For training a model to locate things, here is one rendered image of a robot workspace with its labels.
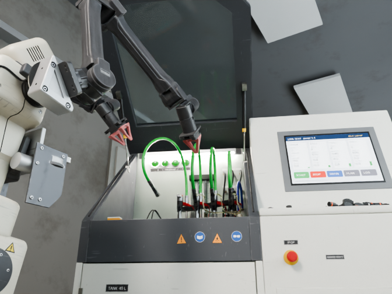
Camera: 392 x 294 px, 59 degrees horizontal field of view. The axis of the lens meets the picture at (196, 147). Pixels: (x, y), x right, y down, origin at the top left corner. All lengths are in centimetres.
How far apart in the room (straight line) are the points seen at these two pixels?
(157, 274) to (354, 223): 74
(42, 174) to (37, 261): 208
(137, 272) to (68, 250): 188
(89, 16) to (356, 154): 130
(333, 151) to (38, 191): 132
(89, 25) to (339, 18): 337
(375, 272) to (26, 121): 119
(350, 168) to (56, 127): 243
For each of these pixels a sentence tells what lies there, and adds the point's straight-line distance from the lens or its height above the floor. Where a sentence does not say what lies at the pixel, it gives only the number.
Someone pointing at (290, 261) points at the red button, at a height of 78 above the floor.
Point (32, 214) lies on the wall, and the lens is 301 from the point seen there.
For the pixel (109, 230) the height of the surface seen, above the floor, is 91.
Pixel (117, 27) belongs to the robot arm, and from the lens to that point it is 133.
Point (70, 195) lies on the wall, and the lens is 326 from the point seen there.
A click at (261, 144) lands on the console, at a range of 178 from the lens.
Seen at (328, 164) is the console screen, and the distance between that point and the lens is 175.
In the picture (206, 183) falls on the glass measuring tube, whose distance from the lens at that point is 192.
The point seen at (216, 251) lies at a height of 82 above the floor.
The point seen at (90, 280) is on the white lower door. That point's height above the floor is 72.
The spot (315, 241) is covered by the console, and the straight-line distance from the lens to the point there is 136.
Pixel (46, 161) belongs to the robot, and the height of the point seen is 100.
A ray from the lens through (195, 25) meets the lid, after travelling 172.
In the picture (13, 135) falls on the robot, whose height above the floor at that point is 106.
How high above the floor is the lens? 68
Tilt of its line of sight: 23 degrees up
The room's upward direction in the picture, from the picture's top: straight up
